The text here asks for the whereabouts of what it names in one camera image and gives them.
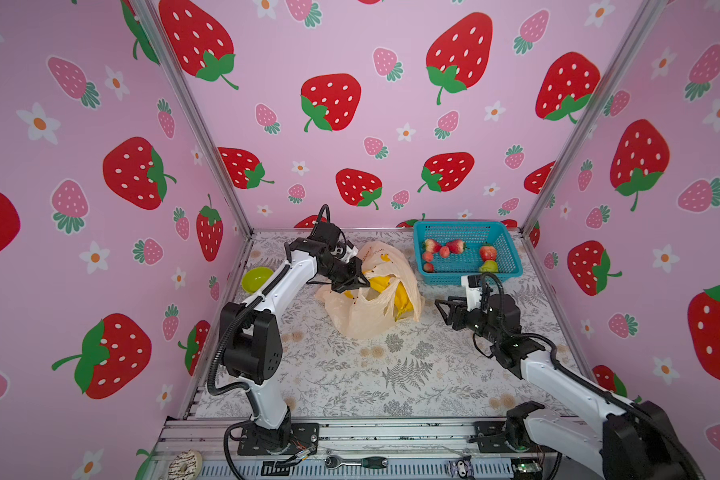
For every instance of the green circuit board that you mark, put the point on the green circuit board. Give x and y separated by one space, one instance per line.
525 469

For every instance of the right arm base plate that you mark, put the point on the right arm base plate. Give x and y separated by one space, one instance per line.
489 436

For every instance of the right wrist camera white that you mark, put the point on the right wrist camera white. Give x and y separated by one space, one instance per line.
473 291

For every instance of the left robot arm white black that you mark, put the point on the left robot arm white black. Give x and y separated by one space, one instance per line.
249 349

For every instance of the donut shaped tape roll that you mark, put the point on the donut shaped tape roll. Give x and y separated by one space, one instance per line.
185 466

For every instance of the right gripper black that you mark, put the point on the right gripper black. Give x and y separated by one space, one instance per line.
456 307

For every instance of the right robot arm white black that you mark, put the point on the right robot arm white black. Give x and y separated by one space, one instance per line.
612 435

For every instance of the yellow fake banana bunch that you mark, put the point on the yellow fake banana bunch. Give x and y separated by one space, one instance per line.
388 293

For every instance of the green fake pear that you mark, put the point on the green fake pear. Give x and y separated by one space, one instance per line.
490 266

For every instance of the red fake strawberry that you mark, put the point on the red fake strawberry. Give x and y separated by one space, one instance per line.
456 246

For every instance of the aluminium rail frame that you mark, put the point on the aluminium rail frame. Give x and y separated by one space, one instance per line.
418 448

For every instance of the red fake apple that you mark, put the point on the red fake apple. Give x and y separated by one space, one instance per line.
488 252

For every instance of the teal plastic basket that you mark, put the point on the teal plastic basket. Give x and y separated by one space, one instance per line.
448 271

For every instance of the ratchet wrench green handle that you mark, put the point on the ratchet wrench green handle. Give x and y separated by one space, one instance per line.
370 462

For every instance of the banana print plastic bag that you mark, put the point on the banana print plastic bag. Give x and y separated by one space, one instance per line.
358 320

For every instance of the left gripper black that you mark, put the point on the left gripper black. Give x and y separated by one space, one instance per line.
352 281

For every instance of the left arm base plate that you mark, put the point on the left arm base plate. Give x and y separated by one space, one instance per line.
292 438

